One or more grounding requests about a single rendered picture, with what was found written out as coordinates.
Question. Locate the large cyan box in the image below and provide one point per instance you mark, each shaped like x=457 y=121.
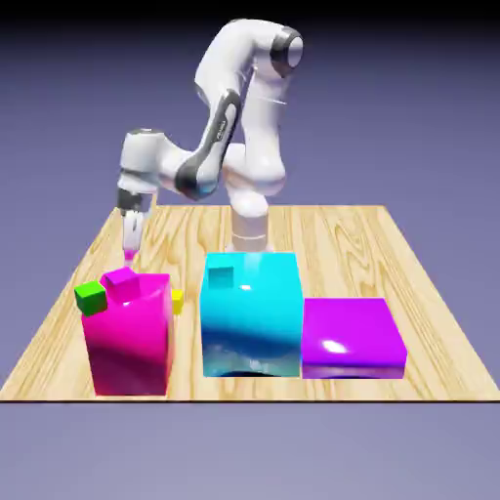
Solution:
x=252 y=324

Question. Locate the large pink box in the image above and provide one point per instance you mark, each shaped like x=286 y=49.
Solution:
x=129 y=343

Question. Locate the small green cube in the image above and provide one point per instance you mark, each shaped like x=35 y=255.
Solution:
x=91 y=299

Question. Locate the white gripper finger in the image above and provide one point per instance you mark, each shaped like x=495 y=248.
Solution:
x=131 y=256

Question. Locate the small cyan cube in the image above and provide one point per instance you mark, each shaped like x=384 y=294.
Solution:
x=221 y=277

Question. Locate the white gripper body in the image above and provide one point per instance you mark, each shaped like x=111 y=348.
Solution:
x=132 y=230

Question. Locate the large purple box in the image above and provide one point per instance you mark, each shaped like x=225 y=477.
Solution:
x=351 y=332

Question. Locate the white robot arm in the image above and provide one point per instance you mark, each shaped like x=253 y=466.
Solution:
x=258 y=117

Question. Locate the small magenta cube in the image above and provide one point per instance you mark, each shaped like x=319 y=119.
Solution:
x=121 y=283

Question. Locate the small yellow cube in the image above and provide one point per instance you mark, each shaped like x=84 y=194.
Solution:
x=177 y=301

